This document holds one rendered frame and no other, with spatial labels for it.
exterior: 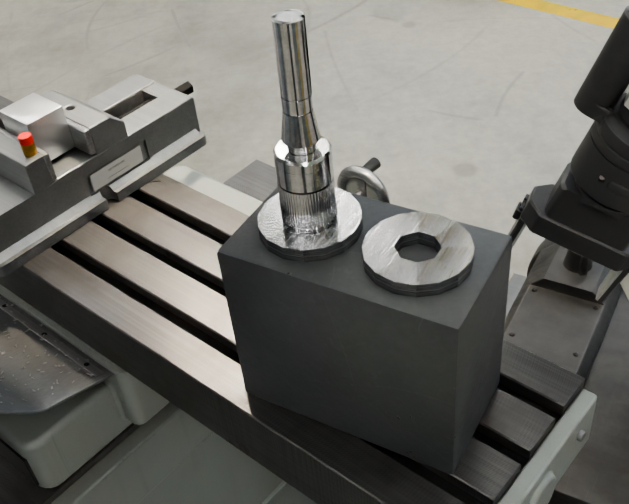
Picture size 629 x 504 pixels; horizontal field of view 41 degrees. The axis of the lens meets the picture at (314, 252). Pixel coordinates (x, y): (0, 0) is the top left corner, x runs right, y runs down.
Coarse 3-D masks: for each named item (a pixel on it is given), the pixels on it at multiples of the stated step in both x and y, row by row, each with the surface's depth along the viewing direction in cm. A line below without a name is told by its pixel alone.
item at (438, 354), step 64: (256, 256) 70; (320, 256) 69; (384, 256) 67; (448, 256) 66; (256, 320) 75; (320, 320) 70; (384, 320) 66; (448, 320) 63; (256, 384) 81; (320, 384) 76; (384, 384) 71; (448, 384) 67; (448, 448) 72
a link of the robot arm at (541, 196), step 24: (576, 168) 77; (600, 168) 74; (552, 192) 82; (576, 192) 79; (600, 192) 75; (624, 192) 74; (528, 216) 83; (552, 216) 81; (576, 216) 80; (600, 216) 79; (624, 216) 78; (552, 240) 83; (576, 240) 82; (600, 240) 81; (624, 240) 80; (624, 264) 81
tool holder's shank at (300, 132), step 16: (272, 16) 60; (288, 16) 60; (304, 16) 60; (288, 32) 60; (304, 32) 60; (288, 48) 60; (304, 48) 61; (288, 64) 61; (304, 64) 62; (288, 80) 62; (304, 80) 62; (288, 96) 63; (304, 96) 63; (288, 112) 64; (304, 112) 64; (288, 128) 65; (304, 128) 65; (288, 144) 66; (304, 144) 65
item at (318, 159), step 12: (276, 144) 68; (324, 144) 67; (276, 156) 67; (288, 156) 66; (300, 156) 66; (312, 156) 66; (324, 156) 66; (288, 168) 66; (300, 168) 66; (312, 168) 66
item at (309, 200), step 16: (288, 176) 67; (304, 176) 66; (320, 176) 67; (288, 192) 68; (304, 192) 67; (320, 192) 68; (288, 208) 69; (304, 208) 68; (320, 208) 69; (336, 208) 71; (288, 224) 70; (304, 224) 69; (320, 224) 70
